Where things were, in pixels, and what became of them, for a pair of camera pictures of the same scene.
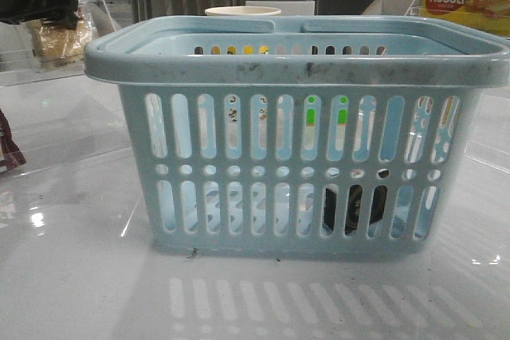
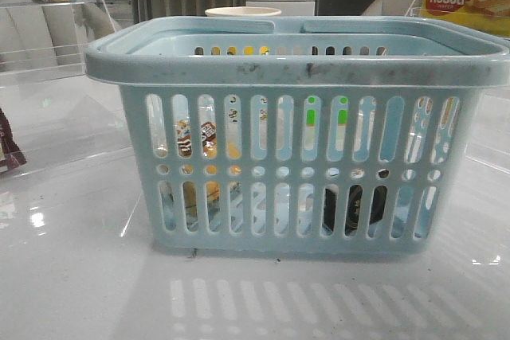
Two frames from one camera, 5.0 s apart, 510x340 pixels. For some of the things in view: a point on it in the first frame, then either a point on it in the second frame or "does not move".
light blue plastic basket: [300, 136] does not move
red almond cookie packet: [10, 155] does not move
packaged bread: [54, 44] -> [209, 145]
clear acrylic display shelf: [51, 110] does not move
